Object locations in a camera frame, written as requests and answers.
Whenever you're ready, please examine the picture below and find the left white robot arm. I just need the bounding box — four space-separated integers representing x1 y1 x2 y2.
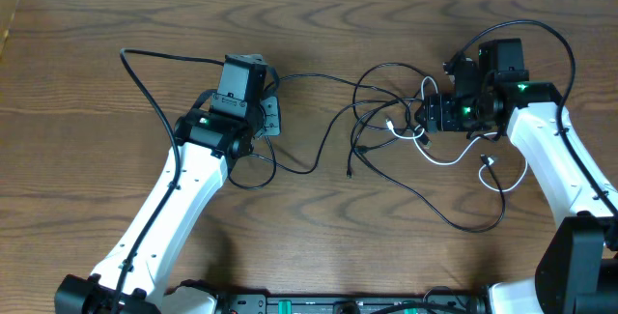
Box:
54 54 280 313

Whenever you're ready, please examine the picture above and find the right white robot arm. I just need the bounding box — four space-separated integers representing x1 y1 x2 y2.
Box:
415 39 617 313

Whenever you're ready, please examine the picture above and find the black usb cable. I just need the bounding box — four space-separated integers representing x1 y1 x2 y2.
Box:
226 71 438 190
345 61 506 234

